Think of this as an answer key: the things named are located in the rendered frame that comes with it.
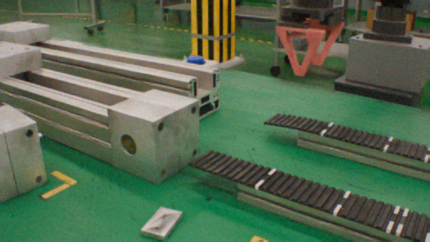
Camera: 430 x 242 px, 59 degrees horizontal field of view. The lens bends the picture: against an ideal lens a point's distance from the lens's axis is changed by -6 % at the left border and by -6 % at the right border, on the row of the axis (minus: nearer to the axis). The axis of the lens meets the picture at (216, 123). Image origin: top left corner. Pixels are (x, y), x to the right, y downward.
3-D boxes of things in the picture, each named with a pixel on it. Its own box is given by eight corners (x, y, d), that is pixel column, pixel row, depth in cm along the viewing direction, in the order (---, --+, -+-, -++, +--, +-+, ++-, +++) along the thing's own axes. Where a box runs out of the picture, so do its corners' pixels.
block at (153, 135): (209, 150, 65) (208, 95, 61) (157, 185, 55) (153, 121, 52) (166, 137, 69) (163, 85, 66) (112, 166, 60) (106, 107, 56)
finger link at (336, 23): (285, 68, 63) (290, 8, 60) (302, 59, 69) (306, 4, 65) (327, 75, 60) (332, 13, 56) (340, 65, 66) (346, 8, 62)
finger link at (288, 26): (272, 75, 59) (275, 11, 56) (291, 65, 65) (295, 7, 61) (316, 83, 56) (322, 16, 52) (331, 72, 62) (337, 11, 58)
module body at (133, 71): (219, 108, 82) (219, 68, 79) (189, 124, 74) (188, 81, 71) (13, 59, 123) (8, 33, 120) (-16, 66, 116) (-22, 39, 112)
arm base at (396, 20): (411, 39, 100) (366, 34, 105) (416, 7, 97) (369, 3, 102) (411, 44, 92) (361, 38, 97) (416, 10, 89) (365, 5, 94)
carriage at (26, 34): (52, 49, 109) (49, 24, 107) (18, 57, 101) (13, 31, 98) (23, 43, 118) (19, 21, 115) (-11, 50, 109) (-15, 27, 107)
